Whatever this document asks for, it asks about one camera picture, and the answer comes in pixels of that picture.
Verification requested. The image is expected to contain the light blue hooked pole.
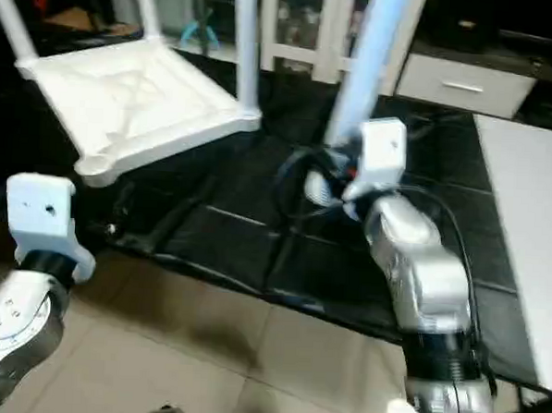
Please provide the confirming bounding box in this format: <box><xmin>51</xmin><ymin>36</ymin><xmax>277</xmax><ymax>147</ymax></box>
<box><xmin>178</xmin><ymin>17</ymin><xmax>222</xmax><ymax>52</ymax></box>

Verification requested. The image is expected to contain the white plastic table top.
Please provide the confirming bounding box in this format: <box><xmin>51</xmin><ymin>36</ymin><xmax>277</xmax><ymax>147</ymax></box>
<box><xmin>8</xmin><ymin>31</ymin><xmax>267</xmax><ymax>198</ymax></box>

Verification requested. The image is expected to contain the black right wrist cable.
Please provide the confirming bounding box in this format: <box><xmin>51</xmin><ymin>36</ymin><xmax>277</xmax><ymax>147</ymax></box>
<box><xmin>273</xmin><ymin>144</ymin><xmax>354</xmax><ymax>230</ymax></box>

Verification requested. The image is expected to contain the brown cardboard box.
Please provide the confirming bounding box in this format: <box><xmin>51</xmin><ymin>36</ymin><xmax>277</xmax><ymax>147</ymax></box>
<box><xmin>44</xmin><ymin>5</ymin><xmax>102</xmax><ymax>31</ymax></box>

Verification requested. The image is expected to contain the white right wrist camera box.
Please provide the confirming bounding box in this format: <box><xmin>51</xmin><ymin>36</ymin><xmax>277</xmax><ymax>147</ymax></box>
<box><xmin>343</xmin><ymin>115</ymin><xmax>411</xmax><ymax>210</ymax></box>

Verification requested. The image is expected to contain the white glass-door cabinet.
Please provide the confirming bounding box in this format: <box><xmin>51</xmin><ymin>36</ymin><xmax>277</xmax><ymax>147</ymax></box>
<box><xmin>254</xmin><ymin>0</ymin><xmax>426</xmax><ymax>95</ymax></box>

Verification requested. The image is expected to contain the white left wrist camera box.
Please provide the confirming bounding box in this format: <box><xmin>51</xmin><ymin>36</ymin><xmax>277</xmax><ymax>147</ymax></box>
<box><xmin>1</xmin><ymin>172</ymin><xmax>103</xmax><ymax>281</ymax></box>

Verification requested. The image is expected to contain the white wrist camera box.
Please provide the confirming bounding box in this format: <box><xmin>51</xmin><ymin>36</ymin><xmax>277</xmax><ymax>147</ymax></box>
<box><xmin>1</xmin><ymin>172</ymin><xmax>103</xmax><ymax>281</ymax></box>
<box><xmin>343</xmin><ymin>115</ymin><xmax>411</xmax><ymax>210</ymax></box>

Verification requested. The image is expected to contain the white drawer unit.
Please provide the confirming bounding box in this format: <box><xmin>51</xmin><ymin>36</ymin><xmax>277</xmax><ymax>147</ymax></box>
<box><xmin>394</xmin><ymin>51</ymin><xmax>539</xmax><ymax>121</ymax></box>

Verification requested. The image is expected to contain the black work mat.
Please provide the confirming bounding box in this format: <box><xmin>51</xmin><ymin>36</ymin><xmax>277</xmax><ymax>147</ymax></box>
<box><xmin>0</xmin><ymin>54</ymin><xmax>552</xmax><ymax>397</ymax></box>

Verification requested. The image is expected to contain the white flat board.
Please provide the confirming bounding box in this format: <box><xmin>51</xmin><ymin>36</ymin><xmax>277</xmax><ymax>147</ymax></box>
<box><xmin>458</xmin><ymin>114</ymin><xmax>552</xmax><ymax>393</ymax></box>

